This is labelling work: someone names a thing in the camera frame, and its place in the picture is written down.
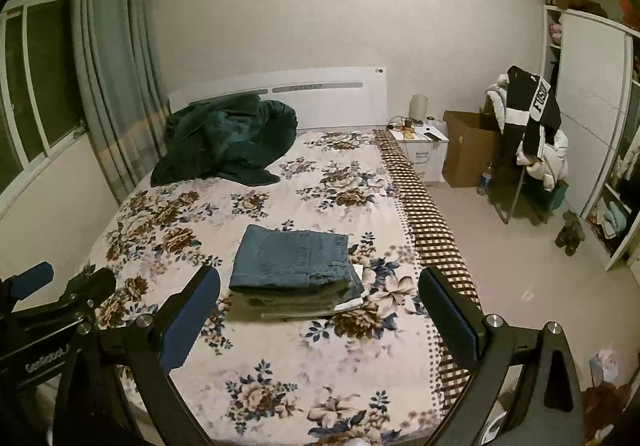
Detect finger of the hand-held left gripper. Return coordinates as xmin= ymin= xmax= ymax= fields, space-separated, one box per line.
xmin=50 ymin=267 xmax=117 ymax=323
xmin=0 ymin=262 xmax=55 ymax=303

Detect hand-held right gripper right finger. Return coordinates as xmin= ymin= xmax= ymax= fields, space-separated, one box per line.
xmin=417 ymin=267 xmax=586 ymax=446

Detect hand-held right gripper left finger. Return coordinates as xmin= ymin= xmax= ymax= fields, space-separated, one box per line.
xmin=52 ymin=265 xmax=222 ymax=446

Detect blue denim pants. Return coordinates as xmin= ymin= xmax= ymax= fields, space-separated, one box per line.
xmin=229 ymin=225 xmax=365 ymax=293

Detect brown checkered bed sheet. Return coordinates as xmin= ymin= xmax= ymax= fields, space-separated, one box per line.
xmin=372 ymin=129 xmax=483 ymax=414

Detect grey fluffy folded garment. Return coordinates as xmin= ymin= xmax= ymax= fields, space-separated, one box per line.
xmin=231 ymin=282 xmax=366 ymax=313

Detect bed with floral cover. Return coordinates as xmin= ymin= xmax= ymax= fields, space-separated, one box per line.
xmin=82 ymin=129 xmax=451 ymax=446

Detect metal-legged chair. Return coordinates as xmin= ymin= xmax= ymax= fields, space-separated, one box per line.
xmin=487 ymin=161 xmax=551 ymax=225

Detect plastic water bottle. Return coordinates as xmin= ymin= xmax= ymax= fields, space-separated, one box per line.
xmin=476 ymin=162 xmax=494 ymax=197

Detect pink printed packet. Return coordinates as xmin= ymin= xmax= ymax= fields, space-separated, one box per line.
xmin=589 ymin=348 xmax=627 ymax=385

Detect green storage box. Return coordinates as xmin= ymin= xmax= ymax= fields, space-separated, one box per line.
xmin=542 ymin=179 xmax=570 ymax=213

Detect white nightstand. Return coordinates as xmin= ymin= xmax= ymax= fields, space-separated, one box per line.
xmin=389 ymin=126 xmax=450 ymax=185

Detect large brown cardboard box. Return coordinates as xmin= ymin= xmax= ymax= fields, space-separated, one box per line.
xmin=442 ymin=110 xmax=507 ymax=188

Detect dark red cloth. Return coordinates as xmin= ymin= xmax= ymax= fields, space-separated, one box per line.
xmin=581 ymin=380 xmax=637 ymax=443

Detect white-framed window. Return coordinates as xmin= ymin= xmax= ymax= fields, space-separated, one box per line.
xmin=0 ymin=0 xmax=87 ymax=199

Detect dark green duvet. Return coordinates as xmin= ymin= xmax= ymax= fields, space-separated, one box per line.
xmin=150 ymin=94 xmax=297 ymax=187

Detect white puffy jacket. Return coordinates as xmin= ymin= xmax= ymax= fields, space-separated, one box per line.
xmin=484 ymin=74 xmax=570 ymax=193

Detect folded teal clothes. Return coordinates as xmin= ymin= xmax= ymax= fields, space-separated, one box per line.
xmin=597 ymin=199 xmax=632 ymax=238

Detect black and white jacket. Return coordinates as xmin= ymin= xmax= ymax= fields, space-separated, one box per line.
xmin=502 ymin=66 xmax=562 ymax=162

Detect grey-green curtain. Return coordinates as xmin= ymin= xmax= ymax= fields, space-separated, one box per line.
xmin=70 ymin=0 xmax=171 ymax=204

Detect white bed headboard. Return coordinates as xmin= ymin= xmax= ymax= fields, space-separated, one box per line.
xmin=167 ymin=66 xmax=390 ymax=132

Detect white wardrobe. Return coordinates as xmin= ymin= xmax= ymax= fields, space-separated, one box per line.
xmin=542 ymin=4 xmax=640 ymax=273

